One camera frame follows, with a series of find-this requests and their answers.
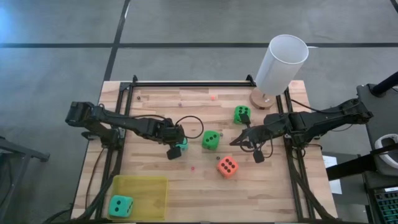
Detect teal foam die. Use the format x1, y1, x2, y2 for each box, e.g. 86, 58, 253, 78
108, 195, 134, 218
175, 138, 189, 152

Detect white paper sheet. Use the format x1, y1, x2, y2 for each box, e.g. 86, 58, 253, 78
322, 154, 343, 195

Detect white rounded device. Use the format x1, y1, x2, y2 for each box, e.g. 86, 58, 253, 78
374, 133, 398, 170

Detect orange foam die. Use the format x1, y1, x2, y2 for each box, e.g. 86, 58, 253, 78
216, 156, 239, 179

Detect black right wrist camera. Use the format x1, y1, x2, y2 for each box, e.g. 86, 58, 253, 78
252, 150, 266, 164

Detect black equipment cart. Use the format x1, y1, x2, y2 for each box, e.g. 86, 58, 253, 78
325, 70, 398, 224

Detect black camera cable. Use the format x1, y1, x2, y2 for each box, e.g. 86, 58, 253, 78
241, 136, 274, 159
175, 115, 205, 139

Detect white lamp with wooden base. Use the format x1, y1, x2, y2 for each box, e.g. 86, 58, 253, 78
249, 34, 310, 110

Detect black left camera cable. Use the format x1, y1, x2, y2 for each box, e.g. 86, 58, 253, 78
175, 115, 205, 139

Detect green foam die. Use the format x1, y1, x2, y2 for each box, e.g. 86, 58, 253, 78
233, 105, 252, 125
201, 129, 221, 151

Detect black right camera cable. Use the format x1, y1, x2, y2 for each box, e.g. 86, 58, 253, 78
241, 136, 274, 159

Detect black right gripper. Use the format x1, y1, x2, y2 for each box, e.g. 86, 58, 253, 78
229, 112, 293, 149

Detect yellow translucent plastic bin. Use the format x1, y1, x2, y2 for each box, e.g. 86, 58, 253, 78
110, 174, 169, 221

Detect black metal floor stand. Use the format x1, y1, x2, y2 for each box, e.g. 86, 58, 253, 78
0, 135, 50, 218

